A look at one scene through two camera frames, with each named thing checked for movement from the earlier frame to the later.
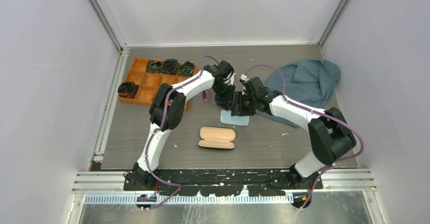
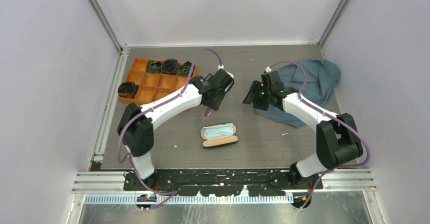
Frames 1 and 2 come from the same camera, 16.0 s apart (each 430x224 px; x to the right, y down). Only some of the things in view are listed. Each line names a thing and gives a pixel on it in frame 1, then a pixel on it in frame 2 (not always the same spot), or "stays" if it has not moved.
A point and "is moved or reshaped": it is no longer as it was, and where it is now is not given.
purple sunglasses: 205,95 is moved or reshaped
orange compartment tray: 149,83 stays
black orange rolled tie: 128,89 stays
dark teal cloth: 312,83 stays
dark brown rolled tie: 170,66 stays
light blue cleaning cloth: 226,117 -> 218,130
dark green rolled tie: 153,66 stays
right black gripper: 239,108 -> 255,88
